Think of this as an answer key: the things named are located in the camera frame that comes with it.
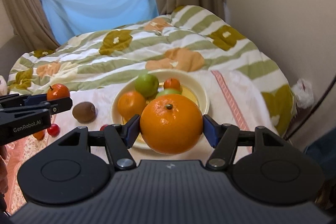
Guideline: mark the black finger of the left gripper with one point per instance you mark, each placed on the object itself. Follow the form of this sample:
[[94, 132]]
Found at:
[[15, 103]]

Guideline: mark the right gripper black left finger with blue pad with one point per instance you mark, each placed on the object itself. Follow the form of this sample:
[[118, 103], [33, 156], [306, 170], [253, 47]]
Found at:
[[117, 139]]

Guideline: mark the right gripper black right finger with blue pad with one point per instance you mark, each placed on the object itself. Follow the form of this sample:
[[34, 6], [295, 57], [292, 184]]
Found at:
[[269, 151]]

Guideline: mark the red cherry tomato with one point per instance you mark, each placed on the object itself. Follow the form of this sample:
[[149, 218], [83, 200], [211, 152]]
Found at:
[[103, 127], [53, 130]]

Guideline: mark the orange persimmon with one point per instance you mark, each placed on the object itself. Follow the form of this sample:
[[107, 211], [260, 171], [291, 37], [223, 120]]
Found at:
[[57, 91]]

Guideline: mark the brown kiwi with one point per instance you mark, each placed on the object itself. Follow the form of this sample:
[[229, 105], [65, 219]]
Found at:
[[84, 112]]

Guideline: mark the large orange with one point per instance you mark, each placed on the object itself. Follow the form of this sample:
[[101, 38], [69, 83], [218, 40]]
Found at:
[[171, 124]]

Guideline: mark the small orange tangerine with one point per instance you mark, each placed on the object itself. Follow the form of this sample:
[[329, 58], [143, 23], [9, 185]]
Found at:
[[172, 83]]

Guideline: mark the person's hand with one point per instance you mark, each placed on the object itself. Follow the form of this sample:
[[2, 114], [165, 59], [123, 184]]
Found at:
[[3, 171]]

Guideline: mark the pink plush pillow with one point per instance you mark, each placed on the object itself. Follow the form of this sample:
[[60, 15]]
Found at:
[[3, 86]]

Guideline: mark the pink white floral cloth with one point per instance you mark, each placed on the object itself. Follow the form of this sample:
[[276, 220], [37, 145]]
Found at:
[[238, 101]]

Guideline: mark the green apple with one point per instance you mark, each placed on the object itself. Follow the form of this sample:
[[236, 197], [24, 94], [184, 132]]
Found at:
[[147, 85], [168, 91]]

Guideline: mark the cream yellow bowl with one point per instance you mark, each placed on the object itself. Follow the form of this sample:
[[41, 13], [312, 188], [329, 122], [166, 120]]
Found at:
[[190, 89]]

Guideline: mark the white plastic bag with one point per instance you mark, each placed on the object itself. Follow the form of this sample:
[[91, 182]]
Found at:
[[303, 94]]

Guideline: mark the left brown curtain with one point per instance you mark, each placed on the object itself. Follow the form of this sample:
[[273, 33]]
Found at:
[[30, 24]]

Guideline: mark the striped floral duvet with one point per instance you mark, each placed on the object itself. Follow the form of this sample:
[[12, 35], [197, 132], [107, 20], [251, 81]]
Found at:
[[189, 39]]

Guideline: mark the blue window cloth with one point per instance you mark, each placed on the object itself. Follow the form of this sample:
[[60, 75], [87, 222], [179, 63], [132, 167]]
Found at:
[[68, 18]]

